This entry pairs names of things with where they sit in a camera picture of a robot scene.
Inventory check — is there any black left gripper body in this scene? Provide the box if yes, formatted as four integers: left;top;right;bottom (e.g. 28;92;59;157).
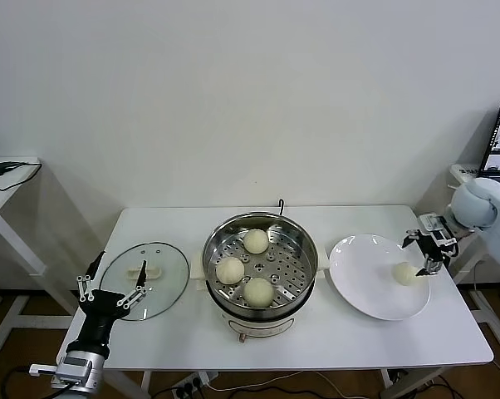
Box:
66;289;126;357

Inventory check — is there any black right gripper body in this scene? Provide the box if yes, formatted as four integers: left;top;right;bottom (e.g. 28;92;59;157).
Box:
415;231;459;268

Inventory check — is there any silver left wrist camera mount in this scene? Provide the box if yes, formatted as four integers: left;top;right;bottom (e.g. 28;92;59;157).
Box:
28;351;106;388

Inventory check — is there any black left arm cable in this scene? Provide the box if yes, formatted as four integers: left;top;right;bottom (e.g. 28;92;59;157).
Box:
0;364;56;399

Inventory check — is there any white electric cooking pot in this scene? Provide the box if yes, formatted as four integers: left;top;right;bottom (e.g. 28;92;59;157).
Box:
190;244;331;344

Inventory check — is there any white floor cable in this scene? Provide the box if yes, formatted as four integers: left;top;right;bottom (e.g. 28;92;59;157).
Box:
208;368;384;395

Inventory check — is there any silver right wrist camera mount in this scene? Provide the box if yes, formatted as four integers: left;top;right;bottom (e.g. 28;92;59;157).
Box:
418;212;458;249

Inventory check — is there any dark green cable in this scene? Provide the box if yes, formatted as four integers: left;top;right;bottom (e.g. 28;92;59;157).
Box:
0;160;43;192

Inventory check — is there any white charger cable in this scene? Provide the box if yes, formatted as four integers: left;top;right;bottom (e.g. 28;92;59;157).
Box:
470;261;500;333

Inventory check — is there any glass lid with white handle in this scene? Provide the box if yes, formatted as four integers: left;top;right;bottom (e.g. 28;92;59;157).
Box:
96;242;192;321

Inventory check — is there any stainless steel steamer basket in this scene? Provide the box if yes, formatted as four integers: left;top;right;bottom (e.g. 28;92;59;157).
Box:
203;211;320;313

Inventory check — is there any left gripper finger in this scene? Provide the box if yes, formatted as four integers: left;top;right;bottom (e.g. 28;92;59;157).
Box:
76;250;107;303
116;260;148;309

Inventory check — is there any white round plate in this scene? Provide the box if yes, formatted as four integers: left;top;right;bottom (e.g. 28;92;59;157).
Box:
329;234;433;322

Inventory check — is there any white floor power strip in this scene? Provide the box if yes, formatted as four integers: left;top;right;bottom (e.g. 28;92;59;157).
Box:
170;372;220;398

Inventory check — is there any white table leg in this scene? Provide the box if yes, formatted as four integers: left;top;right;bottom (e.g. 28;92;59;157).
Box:
140;369;154;399
378;368;395;399

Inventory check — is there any white steamed baozi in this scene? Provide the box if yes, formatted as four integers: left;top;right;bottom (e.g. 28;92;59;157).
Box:
215;256;246;286
392;261;422;287
243;277;275;308
243;228;270;255

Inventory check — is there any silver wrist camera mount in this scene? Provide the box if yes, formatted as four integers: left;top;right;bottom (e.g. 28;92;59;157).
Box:
28;351;106;388
418;212;458;249

